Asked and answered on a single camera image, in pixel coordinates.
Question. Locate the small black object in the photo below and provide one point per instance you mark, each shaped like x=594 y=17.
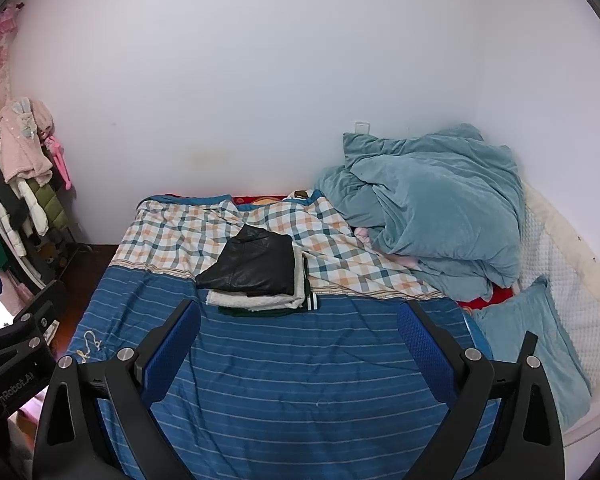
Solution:
x=300 y=194

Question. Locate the black scarf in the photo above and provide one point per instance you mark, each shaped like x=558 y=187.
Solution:
x=2 y=185

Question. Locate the metal clothes rack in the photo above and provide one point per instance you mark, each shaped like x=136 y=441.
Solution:
x=75 y=240

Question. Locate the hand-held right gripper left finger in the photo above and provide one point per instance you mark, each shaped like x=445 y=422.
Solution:
x=172 y=350

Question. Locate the olive green puffer vest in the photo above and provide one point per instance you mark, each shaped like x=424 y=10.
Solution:
x=47 y=205

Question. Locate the pink cloth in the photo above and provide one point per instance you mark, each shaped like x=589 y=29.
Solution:
x=402 y=261

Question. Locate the teal pillow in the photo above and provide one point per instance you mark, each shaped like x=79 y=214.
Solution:
x=560 y=365

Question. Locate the white fleece garment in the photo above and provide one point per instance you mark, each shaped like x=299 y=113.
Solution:
x=260 y=302

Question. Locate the blue striped plaid blanket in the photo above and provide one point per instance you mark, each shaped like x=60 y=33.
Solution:
x=290 y=360

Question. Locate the red bed sheet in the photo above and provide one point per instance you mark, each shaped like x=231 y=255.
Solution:
x=480 y=303

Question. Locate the white puffer jacket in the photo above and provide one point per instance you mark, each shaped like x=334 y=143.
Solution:
x=15 y=210

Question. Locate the teal duvet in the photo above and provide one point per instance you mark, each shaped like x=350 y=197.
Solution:
x=440 y=210

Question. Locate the dark green garment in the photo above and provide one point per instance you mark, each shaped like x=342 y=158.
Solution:
x=280 y=311

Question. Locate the pink fluffy garment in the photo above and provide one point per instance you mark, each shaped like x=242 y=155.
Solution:
x=22 y=135

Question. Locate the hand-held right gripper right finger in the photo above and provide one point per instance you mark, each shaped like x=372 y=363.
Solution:
x=425 y=350

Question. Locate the black leather jacket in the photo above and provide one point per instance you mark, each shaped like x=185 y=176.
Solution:
x=250 y=265

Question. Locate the white wall socket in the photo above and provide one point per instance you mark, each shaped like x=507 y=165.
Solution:
x=362 y=127

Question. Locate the white quilted bed cover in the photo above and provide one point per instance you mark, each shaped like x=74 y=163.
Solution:
x=555 y=260

